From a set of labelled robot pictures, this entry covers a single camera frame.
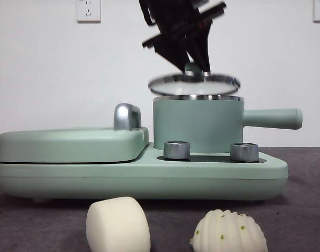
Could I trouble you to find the chrome griddle lid handle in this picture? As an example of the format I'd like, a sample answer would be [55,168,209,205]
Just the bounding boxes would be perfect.
[113,103,142,131]

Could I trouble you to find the pleated white bun green specks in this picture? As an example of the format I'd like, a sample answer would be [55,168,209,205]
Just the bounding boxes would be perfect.
[189,209,268,252]

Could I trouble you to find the silver control knob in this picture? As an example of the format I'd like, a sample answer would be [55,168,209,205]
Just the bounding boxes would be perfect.
[230,142,260,162]
[163,141,191,160]

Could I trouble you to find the glass pot lid green knob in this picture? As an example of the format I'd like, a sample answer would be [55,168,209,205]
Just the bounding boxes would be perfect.
[148,62,241,96]

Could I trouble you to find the mint green breakfast machine base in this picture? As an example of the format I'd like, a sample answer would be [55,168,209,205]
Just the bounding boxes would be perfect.
[0,143,290,203]

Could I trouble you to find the smooth white cylindrical steamed bun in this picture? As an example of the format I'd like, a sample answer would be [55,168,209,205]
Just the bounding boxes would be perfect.
[85,196,151,252]

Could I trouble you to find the mint green pot with handle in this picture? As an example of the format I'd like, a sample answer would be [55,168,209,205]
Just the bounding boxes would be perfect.
[152,94,303,153]

